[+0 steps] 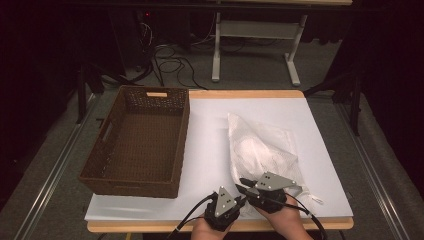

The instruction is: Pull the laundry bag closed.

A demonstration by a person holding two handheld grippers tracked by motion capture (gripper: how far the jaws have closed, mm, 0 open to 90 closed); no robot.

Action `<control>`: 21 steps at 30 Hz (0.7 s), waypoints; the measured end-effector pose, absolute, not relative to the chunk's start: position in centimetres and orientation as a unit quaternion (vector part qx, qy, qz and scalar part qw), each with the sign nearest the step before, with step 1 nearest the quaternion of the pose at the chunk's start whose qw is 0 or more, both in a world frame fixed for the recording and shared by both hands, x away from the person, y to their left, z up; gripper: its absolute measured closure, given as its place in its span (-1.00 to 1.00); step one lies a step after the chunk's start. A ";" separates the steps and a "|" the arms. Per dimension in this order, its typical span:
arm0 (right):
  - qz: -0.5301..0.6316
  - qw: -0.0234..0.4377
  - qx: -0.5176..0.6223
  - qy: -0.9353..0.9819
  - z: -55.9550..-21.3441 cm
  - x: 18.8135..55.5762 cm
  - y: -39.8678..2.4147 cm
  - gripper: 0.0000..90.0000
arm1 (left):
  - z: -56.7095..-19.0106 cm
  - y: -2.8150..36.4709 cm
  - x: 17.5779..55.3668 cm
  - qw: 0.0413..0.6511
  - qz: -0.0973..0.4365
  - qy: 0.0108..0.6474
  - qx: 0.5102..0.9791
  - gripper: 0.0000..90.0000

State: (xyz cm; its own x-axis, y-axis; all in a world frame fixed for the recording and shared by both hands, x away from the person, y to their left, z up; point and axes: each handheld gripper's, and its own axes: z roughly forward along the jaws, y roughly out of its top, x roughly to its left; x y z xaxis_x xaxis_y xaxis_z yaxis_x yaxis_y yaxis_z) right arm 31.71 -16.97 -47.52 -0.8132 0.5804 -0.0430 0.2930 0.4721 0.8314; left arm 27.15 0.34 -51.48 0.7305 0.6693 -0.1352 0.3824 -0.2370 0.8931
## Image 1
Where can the brown woven basket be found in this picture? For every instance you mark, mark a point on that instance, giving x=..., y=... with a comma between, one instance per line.
x=140, y=146

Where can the aluminium floor rail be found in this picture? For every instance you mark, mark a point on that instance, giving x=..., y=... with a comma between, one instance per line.
x=50, y=181
x=370, y=160

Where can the person's left hand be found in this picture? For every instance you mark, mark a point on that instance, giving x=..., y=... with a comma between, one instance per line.
x=208, y=233

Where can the black metal stand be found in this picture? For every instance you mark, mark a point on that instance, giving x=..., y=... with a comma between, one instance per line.
x=81, y=93
x=356, y=100

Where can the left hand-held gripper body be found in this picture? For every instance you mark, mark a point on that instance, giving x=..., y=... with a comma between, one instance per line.
x=223, y=203

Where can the white board mat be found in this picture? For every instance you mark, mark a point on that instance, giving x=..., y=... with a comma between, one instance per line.
x=206, y=133

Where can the person's right hand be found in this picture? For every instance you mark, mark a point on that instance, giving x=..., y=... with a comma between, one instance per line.
x=290, y=223

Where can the white mesh laundry bag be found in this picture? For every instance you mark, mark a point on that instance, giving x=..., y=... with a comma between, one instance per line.
x=260, y=150

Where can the black computer tower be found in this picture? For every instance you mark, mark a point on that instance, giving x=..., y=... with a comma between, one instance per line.
x=130, y=40

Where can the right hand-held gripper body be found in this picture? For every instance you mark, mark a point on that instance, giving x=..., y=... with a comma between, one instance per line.
x=273, y=181

